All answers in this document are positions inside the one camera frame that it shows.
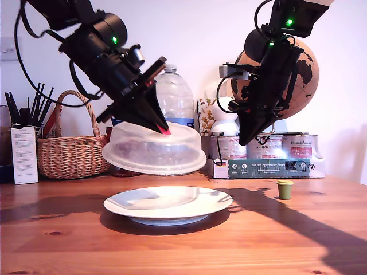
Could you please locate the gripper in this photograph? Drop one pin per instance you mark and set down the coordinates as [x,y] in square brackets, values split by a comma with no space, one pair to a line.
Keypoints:
[266,91]
[120,80]

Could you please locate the clear plastic dome cover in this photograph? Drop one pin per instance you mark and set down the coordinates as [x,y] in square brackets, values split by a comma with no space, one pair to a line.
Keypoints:
[172,154]

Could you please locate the green coffee capsule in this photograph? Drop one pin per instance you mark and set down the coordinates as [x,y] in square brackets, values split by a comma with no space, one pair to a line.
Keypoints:
[284,192]

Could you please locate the white ceramic plate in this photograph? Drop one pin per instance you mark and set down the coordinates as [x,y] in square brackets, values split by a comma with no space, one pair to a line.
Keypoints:
[172,206]

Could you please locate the large clear water bottle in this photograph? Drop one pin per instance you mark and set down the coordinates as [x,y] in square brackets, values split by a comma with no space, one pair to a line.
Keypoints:
[180,97]

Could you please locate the paint can with red label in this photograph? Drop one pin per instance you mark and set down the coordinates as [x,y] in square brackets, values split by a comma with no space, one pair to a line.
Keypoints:
[232,149]

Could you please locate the metal globe stand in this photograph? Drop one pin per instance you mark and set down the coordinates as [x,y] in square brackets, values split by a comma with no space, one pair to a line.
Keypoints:
[295,134]

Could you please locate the cardboard tray with green label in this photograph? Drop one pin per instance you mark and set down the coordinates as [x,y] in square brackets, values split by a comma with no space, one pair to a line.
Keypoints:
[272,169]

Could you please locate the leaf print tissue box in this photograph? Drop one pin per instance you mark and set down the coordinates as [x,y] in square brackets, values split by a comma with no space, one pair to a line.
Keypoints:
[204,117]

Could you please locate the white tissue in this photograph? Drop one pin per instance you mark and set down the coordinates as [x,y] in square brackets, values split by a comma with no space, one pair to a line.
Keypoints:
[213,93]

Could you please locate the cork globe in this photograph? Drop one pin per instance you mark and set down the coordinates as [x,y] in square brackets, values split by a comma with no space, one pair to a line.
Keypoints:
[308,86]

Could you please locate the red glass goblet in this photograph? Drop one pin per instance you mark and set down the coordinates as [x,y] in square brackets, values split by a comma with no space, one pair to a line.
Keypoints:
[123,173]

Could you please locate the black chopstick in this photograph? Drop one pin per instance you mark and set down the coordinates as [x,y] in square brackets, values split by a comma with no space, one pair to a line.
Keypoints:
[11,110]
[40,101]
[47,106]
[35,103]
[15,106]

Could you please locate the white printed carton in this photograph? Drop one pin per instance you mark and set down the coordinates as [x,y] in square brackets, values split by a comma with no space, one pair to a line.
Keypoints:
[25,157]

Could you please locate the dark brown jar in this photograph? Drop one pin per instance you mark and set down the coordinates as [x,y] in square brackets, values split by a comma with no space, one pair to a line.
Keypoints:
[4,143]

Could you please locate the dark blue flat object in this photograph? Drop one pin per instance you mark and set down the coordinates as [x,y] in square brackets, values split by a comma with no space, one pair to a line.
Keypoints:
[5,175]

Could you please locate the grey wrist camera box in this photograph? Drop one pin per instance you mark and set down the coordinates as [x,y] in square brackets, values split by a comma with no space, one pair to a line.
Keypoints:
[232,71]
[139,54]

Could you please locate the white wall light switch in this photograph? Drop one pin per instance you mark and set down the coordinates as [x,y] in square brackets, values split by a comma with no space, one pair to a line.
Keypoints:
[8,50]

